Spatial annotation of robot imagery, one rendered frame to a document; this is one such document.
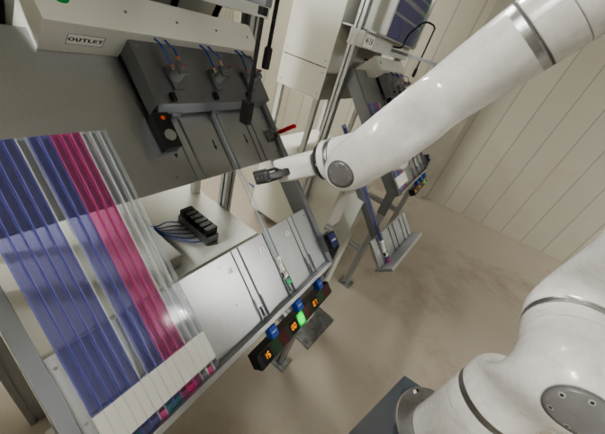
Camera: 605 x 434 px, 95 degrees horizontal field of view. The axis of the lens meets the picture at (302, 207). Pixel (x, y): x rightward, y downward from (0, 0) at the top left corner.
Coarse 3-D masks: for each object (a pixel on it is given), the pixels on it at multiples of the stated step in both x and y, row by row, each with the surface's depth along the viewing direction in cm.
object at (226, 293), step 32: (288, 224) 82; (224, 256) 64; (256, 256) 71; (288, 256) 79; (320, 256) 90; (192, 288) 57; (224, 288) 62; (256, 288) 68; (288, 288) 78; (224, 320) 60; (256, 320) 66; (224, 352) 59; (64, 384) 40
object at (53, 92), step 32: (0, 32) 44; (0, 64) 44; (32, 64) 47; (64, 64) 50; (96, 64) 54; (0, 96) 43; (32, 96) 45; (64, 96) 49; (96, 96) 53; (128, 96) 57; (0, 128) 42; (32, 128) 44; (64, 128) 48; (96, 128) 51; (128, 128) 55; (192, 128) 66; (224, 128) 74; (256, 128) 82; (128, 160) 54; (160, 160) 59; (192, 160) 64; (224, 160) 71; (256, 160) 79; (160, 192) 58
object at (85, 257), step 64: (0, 192) 39; (64, 192) 45; (128, 192) 52; (64, 256) 43; (128, 256) 49; (64, 320) 41; (128, 320) 47; (192, 320) 54; (128, 384) 45; (192, 384) 52
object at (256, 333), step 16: (320, 272) 84; (304, 288) 78; (288, 304) 72; (272, 320) 67; (256, 336) 63; (240, 352) 59; (224, 368) 56; (208, 384) 53; (192, 400) 50; (176, 416) 48; (160, 432) 45
